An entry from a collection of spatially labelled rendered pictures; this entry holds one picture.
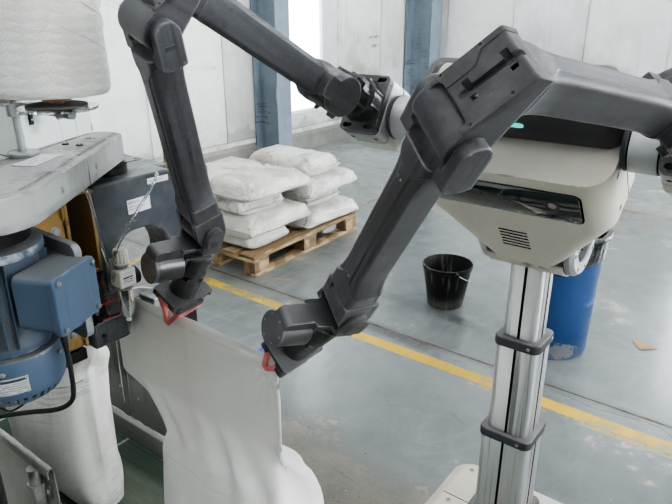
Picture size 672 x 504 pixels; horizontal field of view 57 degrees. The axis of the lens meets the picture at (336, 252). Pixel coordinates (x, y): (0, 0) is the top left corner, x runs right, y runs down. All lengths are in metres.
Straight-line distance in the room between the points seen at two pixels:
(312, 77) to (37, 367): 0.65
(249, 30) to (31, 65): 0.31
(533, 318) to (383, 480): 1.22
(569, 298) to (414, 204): 2.51
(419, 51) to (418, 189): 9.09
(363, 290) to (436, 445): 1.84
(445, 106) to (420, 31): 9.12
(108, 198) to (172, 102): 0.36
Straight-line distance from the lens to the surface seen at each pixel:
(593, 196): 1.11
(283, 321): 0.92
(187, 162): 1.04
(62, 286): 0.96
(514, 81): 0.63
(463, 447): 2.68
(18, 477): 1.74
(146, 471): 2.02
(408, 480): 2.50
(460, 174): 0.65
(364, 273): 0.83
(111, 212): 1.29
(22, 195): 0.96
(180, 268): 1.15
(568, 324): 3.27
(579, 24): 9.10
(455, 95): 0.64
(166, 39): 0.91
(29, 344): 1.05
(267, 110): 7.29
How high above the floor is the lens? 1.65
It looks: 21 degrees down
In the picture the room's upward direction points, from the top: straight up
